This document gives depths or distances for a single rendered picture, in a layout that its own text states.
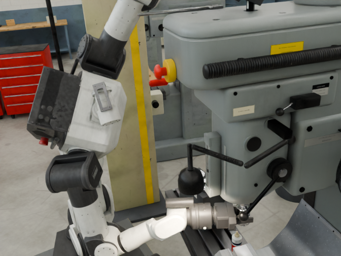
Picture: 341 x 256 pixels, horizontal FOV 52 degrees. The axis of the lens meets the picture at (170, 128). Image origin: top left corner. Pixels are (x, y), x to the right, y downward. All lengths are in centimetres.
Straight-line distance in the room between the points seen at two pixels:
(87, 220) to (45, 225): 217
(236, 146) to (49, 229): 252
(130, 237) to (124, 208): 200
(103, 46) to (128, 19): 13
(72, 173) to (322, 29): 81
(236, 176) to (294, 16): 46
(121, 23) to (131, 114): 168
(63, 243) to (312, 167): 156
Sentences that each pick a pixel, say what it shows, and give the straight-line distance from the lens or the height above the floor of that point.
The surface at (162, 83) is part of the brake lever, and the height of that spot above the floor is 170.
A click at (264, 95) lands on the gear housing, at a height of 170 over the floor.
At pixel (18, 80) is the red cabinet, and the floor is 60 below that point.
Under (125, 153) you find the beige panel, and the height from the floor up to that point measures 60.
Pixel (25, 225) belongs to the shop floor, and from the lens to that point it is 345.
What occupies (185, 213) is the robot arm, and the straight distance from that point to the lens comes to 121.
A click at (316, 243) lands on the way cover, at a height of 99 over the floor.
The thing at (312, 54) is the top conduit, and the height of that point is 180.
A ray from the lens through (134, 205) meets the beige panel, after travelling 325.
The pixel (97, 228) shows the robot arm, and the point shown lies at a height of 123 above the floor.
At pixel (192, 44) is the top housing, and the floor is 184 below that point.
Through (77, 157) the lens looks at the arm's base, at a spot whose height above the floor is 146.
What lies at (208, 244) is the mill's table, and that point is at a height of 92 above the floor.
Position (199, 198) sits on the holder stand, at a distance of 154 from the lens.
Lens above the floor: 201
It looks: 25 degrees down
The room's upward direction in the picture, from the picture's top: 4 degrees counter-clockwise
